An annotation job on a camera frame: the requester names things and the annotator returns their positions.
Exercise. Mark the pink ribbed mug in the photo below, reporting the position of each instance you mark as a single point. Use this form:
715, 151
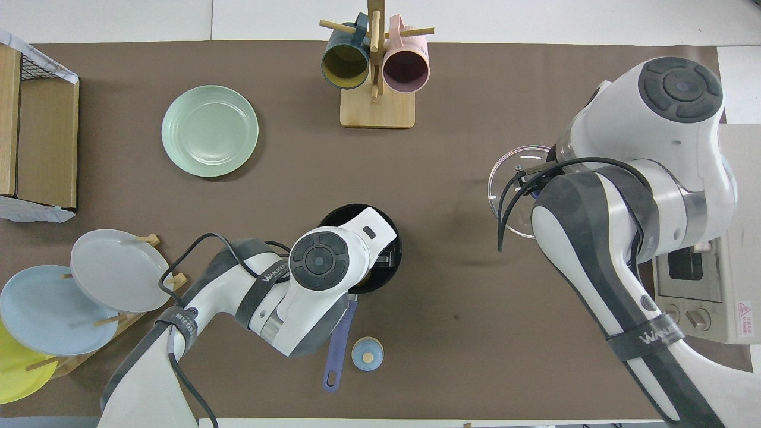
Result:
406, 68

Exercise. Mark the cream toaster oven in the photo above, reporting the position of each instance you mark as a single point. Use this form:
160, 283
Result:
731, 285

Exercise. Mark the grey plate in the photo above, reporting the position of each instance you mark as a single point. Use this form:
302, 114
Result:
116, 270

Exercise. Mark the wooden plate rack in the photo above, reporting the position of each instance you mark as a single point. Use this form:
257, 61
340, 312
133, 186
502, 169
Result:
65, 362

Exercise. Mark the wooden box with mesh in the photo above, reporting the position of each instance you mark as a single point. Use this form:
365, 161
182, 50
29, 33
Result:
35, 62

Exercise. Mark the light blue plate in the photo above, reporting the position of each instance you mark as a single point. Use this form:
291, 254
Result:
47, 312

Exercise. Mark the pale green plate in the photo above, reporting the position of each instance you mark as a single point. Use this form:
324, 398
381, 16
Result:
210, 131

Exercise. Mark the dark teal mug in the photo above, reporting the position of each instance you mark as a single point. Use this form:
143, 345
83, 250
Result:
345, 65

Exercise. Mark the brown wooden board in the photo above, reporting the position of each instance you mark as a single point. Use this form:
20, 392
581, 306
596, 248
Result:
47, 142

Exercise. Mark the wooden mug tree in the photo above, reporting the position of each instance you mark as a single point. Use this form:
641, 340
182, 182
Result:
377, 110

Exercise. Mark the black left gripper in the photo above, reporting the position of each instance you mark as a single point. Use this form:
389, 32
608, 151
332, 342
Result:
384, 259

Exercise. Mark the dark blue saucepan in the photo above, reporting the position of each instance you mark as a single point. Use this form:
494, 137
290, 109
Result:
337, 351

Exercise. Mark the glass lid with blue knob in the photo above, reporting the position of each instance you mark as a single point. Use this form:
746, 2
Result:
505, 178

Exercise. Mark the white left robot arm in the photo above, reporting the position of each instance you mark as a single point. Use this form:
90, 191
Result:
321, 261

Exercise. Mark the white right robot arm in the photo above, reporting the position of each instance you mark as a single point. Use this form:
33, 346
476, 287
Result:
654, 148

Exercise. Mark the light wooden board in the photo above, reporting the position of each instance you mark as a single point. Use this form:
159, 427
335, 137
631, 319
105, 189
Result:
9, 119

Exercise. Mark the yellow plate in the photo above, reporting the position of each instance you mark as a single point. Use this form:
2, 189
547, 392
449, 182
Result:
18, 374

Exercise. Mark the brown table mat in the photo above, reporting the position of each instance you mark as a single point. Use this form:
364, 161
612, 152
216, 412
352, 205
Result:
446, 178

